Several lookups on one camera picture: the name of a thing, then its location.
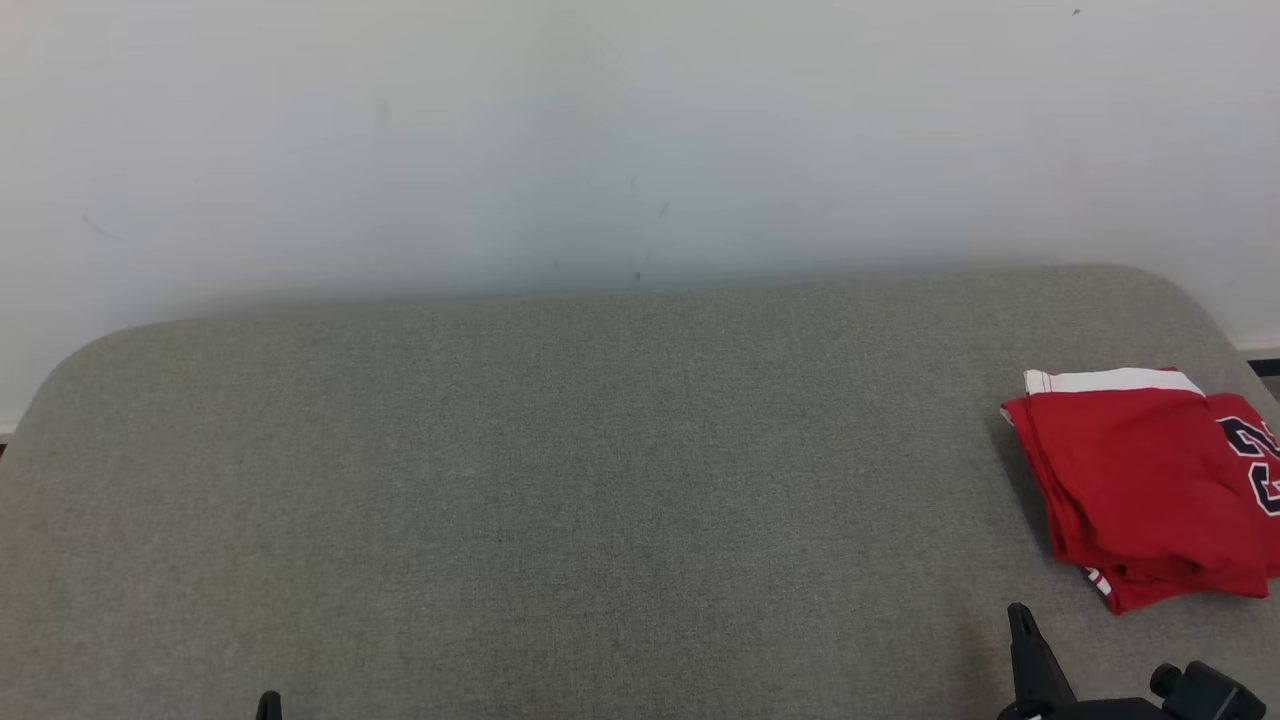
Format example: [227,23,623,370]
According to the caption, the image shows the red shorts with white stripe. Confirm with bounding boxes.
[1000,367,1271,601]

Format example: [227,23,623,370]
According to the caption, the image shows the red basketball jersey number 23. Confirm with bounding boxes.
[1085,390,1280,615]

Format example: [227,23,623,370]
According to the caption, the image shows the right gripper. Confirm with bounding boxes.
[997,603,1181,720]

